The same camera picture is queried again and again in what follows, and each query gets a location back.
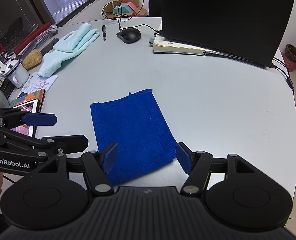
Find blue towel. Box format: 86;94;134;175
90;89;177;186

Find light cyan towel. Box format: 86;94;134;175
38;23;100;77

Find white mug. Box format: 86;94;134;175
4;60;29;88

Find white printed paper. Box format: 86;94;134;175
21;72;57;94

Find brown sponge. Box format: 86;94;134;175
22;49;42;70

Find red folder stack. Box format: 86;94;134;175
13;22;57;55

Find open notebook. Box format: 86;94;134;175
152;34;239;59

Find black computer mouse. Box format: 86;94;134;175
117;28;141;44

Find black pen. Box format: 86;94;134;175
102;25;107;41

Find red waste basket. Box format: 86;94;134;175
284;44;296;72

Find black laptop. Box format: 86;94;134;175
161;0;295;66

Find cardboard box with items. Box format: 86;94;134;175
102;0;148;19

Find black laptop cables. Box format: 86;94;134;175
271;56;295;91

